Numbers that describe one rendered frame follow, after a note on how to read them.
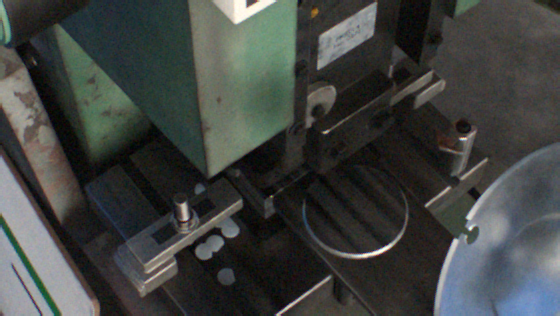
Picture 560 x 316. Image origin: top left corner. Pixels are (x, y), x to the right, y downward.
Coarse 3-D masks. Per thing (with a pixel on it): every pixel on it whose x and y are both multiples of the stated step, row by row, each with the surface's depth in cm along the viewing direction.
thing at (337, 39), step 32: (320, 0) 84; (352, 0) 87; (384, 0) 92; (320, 32) 88; (352, 32) 92; (384, 32) 96; (320, 64) 92; (352, 64) 96; (384, 64) 102; (320, 96) 94; (352, 96) 99; (384, 96) 100; (320, 128) 96; (352, 128) 100; (384, 128) 102; (288, 160) 102; (320, 160) 101
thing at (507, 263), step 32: (544, 160) 100; (512, 192) 102; (544, 192) 98; (480, 224) 104; (512, 224) 99; (544, 224) 95; (448, 256) 105; (480, 256) 101; (512, 256) 96; (544, 256) 93; (448, 288) 103; (480, 288) 99; (512, 288) 94; (544, 288) 91
